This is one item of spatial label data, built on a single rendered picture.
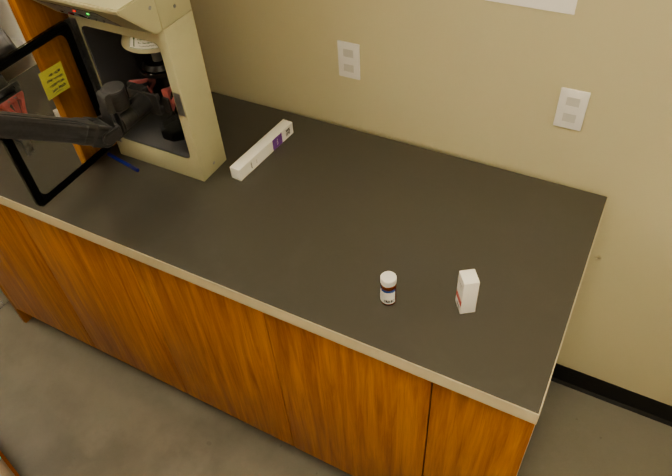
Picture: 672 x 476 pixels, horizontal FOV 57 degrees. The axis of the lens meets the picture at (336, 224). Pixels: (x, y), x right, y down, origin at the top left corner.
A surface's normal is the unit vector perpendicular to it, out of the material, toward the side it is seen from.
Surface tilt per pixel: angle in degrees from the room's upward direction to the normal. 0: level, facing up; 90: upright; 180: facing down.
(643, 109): 90
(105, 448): 0
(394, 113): 90
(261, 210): 0
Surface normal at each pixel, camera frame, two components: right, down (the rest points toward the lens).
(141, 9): 0.88, 0.29
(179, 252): -0.06, -0.71
